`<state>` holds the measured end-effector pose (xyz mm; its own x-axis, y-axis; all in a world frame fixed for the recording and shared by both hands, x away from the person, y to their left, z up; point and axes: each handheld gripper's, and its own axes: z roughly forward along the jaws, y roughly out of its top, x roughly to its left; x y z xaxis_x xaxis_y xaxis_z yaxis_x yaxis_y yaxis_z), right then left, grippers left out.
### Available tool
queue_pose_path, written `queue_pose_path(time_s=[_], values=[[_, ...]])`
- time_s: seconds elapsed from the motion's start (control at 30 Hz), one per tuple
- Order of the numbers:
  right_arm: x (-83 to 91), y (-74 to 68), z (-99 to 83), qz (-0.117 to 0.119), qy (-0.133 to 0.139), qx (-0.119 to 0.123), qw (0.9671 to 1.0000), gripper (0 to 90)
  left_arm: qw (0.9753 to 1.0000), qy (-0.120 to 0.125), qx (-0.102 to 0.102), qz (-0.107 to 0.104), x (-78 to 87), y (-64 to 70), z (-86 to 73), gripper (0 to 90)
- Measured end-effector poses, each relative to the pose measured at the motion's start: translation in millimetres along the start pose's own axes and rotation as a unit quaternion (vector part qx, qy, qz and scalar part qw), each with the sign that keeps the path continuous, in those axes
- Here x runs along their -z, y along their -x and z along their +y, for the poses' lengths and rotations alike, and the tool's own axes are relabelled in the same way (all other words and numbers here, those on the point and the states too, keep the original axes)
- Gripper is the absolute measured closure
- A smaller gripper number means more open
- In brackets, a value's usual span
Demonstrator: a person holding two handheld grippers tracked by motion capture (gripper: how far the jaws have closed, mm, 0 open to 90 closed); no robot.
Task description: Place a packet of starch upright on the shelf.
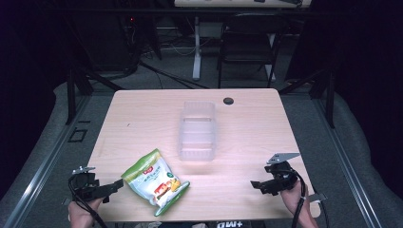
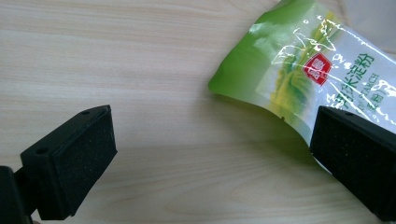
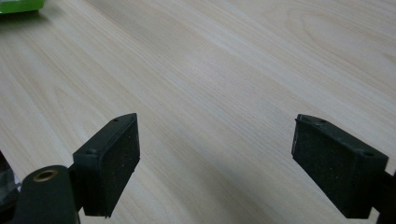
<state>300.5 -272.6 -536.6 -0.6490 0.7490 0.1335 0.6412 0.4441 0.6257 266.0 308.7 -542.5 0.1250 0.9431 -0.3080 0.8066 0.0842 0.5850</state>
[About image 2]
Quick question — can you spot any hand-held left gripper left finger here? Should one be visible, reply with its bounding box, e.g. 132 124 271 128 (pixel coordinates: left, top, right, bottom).
13 105 119 221

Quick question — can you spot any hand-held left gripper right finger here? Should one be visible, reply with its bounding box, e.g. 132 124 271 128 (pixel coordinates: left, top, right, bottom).
309 105 396 222

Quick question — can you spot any green and white starch bag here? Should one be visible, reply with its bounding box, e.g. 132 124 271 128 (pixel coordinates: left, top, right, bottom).
207 0 396 174

